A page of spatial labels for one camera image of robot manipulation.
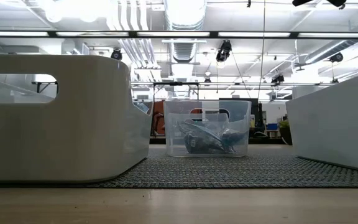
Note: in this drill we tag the dark blue Chewy granola bar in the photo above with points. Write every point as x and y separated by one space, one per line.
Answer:
233 137
197 144

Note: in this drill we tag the blue storage box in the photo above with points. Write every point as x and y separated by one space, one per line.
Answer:
272 126

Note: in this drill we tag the orange room partition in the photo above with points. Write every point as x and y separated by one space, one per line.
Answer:
158 112

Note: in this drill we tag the dark woven placemat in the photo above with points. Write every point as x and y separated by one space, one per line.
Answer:
228 171

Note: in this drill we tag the light blue granola bar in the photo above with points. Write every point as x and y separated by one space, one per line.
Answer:
197 128

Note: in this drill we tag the linear pendant ceiling light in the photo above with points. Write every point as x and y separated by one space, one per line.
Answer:
253 34

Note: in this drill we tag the black background cabinet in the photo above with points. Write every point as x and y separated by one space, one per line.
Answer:
255 115

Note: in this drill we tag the white plastic bin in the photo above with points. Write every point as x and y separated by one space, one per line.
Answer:
337 130

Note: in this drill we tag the silver ceiling air duct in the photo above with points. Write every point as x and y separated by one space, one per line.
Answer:
183 12

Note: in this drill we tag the clear plastic bin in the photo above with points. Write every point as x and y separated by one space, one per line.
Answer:
170 124

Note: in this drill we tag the frosted translucent plastic bin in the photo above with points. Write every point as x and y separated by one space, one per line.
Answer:
73 130

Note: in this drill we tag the blue red-ended granola bar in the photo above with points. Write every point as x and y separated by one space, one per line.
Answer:
142 107

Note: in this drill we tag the black ceiling-hung device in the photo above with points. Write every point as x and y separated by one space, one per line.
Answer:
336 57
117 54
277 78
224 51

